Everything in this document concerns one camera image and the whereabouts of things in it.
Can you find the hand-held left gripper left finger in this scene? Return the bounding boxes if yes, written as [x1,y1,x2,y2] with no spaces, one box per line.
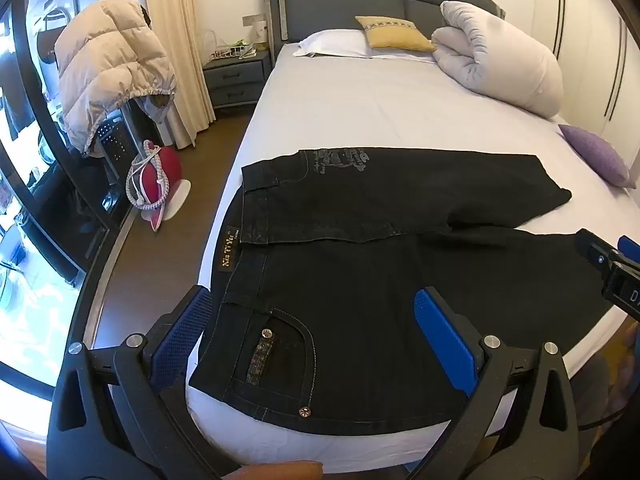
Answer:
[46,285,221,480]

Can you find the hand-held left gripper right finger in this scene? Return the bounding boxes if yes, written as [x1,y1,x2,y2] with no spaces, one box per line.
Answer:
[407,287,593,480]

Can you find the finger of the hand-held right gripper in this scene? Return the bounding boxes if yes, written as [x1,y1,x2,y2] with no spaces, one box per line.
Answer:
[574,228,614,274]
[618,233,640,265]

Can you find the black denim pants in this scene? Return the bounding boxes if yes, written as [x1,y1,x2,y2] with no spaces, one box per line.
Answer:
[187,147,618,436]

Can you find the purple cushion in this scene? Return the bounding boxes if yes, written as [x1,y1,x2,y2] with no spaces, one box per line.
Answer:
[558,124,632,188]

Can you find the person's trouser leg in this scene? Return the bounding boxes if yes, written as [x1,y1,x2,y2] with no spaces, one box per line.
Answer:
[570,352,640,480]

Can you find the glass sliding door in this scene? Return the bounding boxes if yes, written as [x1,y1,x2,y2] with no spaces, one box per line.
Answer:
[0,0,146,401]

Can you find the black perforated chair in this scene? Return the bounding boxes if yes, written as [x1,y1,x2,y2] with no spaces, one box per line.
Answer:
[92,119,142,182]

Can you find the rolled white duvet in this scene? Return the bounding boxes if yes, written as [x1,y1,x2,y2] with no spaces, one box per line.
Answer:
[431,1,565,118]

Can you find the white wardrobe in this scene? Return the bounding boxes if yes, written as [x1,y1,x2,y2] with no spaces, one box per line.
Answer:
[530,0,640,146]

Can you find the bed with white sheet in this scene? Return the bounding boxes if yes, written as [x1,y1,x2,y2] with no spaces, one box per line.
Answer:
[185,42,640,466]

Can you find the grey nightstand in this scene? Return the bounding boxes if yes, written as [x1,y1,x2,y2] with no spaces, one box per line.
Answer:
[202,50,273,109]

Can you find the beige puffer jacket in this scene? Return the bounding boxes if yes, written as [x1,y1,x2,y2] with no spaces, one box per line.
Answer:
[54,0,177,158]

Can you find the yellow patterned cushion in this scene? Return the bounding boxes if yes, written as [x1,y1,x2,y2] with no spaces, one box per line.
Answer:
[355,16,437,52]

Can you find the white pillow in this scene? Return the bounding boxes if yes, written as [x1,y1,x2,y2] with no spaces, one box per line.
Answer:
[292,29,438,63]

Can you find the cream curtain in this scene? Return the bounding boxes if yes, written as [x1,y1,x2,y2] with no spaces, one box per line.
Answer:
[142,0,218,148]

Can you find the grey padded headboard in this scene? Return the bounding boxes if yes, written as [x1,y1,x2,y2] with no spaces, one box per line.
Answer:
[261,0,506,68]

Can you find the black cable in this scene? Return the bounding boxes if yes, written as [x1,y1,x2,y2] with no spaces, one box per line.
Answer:
[580,406,640,432]

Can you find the red appliance with white cord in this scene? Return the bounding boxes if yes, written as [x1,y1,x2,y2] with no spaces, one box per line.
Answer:
[126,140,193,233]

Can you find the wire basket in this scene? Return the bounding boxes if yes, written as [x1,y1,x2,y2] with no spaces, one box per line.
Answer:
[202,30,261,59]

